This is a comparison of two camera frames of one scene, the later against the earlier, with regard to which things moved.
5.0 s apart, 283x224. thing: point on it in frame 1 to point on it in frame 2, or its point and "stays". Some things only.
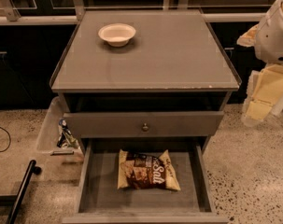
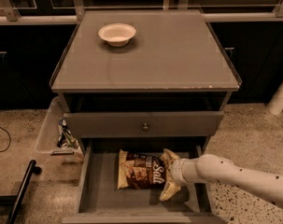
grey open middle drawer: x=100 y=201 stays
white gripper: x=274 y=40 to x=177 y=172
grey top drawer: x=147 y=124 stays
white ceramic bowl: x=117 y=35 stays
